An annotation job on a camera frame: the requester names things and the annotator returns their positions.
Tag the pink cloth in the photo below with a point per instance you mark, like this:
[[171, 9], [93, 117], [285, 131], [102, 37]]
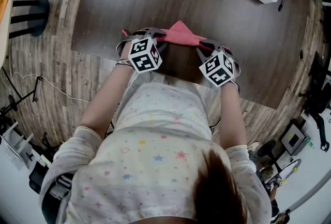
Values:
[[181, 35]]

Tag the black office chair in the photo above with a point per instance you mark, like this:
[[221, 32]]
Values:
[[36, 180], [318, 83]]

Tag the black waist pack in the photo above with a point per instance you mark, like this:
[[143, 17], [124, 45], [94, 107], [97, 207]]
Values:
[[51, 202]]

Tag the person's star print shirt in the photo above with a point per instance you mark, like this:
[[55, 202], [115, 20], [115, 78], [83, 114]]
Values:
[[142, 161]]

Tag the pale table with black base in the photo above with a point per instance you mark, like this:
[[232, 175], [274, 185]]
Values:
[[3, 36]]

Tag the person's left forearm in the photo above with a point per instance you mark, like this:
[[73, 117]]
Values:
[[106, 104]]

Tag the white wooden rack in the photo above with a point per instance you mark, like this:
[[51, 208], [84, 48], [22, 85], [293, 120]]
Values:
[[18, 149]]

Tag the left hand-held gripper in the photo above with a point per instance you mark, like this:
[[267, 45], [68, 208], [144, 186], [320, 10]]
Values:
[[142, 57]]

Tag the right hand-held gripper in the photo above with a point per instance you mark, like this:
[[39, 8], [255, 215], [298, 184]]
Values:
[[217, 70]]

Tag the orange cloth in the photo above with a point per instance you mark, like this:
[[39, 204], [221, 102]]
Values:
[[3, 3]]

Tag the person's right forearm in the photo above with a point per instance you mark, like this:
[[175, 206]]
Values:
[[232, 117]]

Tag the black round stand base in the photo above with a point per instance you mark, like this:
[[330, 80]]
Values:
[[266, 149]]

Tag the black floor stand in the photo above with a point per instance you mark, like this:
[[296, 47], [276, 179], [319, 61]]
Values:
[[35, 88]]

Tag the skateboard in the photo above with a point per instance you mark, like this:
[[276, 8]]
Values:
[[288, 170]]

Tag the camouflage bag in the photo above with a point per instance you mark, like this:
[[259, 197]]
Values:
[[267, 173]]

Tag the black marker pen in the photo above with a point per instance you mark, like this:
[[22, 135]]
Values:
[[282, 1]]

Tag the grey box with black screen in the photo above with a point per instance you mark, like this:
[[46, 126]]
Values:
[[294, 140]]

